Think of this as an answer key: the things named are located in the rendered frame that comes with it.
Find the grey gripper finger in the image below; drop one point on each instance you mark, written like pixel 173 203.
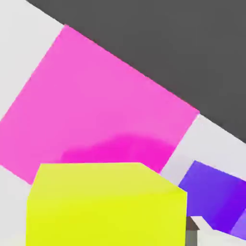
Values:
pixel 203 236

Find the small yellow cube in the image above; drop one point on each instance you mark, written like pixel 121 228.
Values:
pixel 105 207

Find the large purple box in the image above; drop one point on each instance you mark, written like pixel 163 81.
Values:
pixel 213 196

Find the large pink box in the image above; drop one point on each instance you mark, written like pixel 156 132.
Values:
pixel 92 103

